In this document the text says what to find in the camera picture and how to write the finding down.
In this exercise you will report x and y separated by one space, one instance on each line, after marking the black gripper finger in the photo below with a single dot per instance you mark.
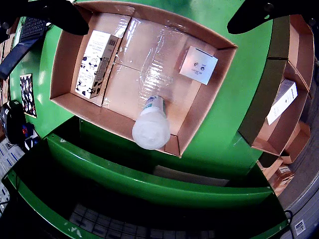
62 15
261 12

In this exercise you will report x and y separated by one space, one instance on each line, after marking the red and white carton box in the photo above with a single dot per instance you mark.
198 64

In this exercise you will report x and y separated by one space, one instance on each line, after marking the white bottle with blue label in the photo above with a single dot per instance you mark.
150 129

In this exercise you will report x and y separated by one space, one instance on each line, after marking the cow print carton box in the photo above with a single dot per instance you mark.
92 67

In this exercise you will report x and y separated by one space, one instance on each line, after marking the two-compartment cardboard box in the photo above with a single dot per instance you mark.
279 74

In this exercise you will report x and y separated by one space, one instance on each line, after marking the long white carton box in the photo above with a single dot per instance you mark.
284 99

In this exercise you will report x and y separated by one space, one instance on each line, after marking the shallow cardboard tray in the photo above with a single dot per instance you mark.
149 49

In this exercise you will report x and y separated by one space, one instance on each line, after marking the plain cardboard box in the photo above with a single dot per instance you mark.
299 139

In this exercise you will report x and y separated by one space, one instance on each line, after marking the white box with blue label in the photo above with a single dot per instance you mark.
10 154

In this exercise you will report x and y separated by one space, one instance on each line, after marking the black keyboard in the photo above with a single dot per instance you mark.
32 27

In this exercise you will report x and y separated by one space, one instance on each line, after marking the dark blue strip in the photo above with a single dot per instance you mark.
17 57

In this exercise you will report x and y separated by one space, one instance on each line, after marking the paper scraps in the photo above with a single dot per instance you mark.
28 95

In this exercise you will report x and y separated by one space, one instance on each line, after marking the black device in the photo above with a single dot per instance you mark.
15 119

